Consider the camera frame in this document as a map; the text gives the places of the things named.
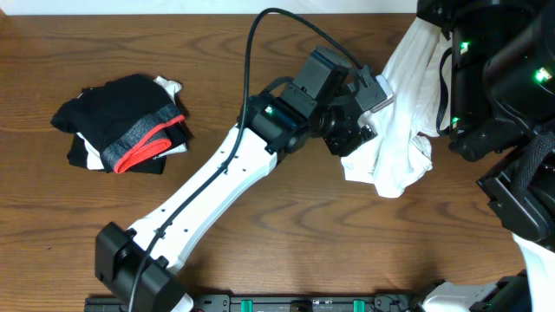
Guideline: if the white t-shirt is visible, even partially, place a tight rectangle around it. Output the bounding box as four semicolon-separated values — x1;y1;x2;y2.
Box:
341;18;452;198

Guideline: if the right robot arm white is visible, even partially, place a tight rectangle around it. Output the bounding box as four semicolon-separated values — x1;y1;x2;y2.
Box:
411;0;554;312

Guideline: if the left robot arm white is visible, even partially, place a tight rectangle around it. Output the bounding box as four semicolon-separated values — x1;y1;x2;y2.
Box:
95;88;392;312

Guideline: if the black folded clothes pile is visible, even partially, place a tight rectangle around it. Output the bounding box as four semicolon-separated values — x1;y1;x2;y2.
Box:
51;74;188;174

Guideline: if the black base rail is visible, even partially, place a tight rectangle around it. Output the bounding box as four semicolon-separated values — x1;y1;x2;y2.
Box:
84;292;417;312

